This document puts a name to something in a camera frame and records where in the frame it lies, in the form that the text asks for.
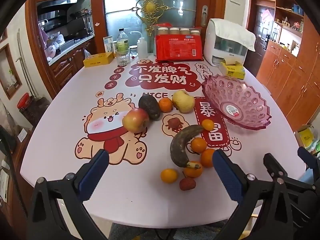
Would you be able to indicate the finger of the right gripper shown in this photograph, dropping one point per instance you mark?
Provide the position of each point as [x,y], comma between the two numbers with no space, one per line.
[274,169]
[311,161]

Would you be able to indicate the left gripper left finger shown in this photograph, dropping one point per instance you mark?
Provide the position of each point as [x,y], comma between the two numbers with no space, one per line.
[45,219]

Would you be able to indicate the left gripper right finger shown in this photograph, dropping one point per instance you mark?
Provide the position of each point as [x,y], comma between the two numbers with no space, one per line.
[275,220]

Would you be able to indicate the pink glass fruit bowl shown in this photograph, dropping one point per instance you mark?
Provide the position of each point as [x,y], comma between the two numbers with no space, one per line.
[237,102]

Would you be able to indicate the small orange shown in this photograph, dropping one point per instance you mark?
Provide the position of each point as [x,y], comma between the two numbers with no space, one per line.
[208,124]
[169,175]

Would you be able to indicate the red lychee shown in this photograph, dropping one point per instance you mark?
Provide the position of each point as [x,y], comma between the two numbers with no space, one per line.
[187,183]

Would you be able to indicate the brown overripe banana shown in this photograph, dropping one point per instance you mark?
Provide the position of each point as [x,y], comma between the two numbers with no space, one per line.
[178,146]

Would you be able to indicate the yellow pear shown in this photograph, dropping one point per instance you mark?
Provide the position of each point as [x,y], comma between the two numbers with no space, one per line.
[183,101]

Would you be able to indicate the red apple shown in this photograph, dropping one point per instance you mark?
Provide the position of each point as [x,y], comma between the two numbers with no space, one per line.
[136,120]

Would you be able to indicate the dark avocado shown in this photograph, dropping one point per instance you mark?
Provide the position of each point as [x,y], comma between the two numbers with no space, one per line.
[150,105]

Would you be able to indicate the yellow tissue box right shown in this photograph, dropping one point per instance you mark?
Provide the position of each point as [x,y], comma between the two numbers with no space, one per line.
[236,70]

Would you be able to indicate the printed pink tablecloth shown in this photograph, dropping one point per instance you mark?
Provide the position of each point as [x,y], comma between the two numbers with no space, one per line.
[131,191]

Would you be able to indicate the orange beside avocado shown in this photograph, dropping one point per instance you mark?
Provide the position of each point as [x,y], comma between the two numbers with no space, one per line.
[165,105]

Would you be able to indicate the white countertop appliance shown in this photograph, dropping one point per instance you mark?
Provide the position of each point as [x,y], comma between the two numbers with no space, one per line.
[217,49]

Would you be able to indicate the white towel on appliance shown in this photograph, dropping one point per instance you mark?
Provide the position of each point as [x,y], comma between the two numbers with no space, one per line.
[234,32]

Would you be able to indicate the red snack package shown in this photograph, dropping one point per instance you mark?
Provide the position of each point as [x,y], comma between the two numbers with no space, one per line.
[178,47]

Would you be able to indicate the yellow flat box left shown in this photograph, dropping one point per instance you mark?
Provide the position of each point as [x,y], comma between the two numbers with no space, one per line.
[98,59]

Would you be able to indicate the pack of beige jars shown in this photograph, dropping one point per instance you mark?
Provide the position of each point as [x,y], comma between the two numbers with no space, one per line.
[168,29]

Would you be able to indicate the clear glass cup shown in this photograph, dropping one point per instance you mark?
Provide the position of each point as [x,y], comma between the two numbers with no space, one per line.
[123,57]

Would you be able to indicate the white squeeze bottle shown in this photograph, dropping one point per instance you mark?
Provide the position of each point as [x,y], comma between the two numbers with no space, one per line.
[141,47]

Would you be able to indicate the small glass jar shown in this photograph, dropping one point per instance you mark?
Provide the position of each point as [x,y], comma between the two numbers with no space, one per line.
[133,51]

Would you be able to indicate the white carton with blue print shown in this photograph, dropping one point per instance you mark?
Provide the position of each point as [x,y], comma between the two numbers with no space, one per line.
[108,43]

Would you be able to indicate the clear plastic bottle green label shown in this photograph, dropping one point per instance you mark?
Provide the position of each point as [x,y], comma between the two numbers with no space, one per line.
[122,40]

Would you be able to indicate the gold door ornament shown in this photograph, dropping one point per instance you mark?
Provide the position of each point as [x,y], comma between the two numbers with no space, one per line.
[150,11]

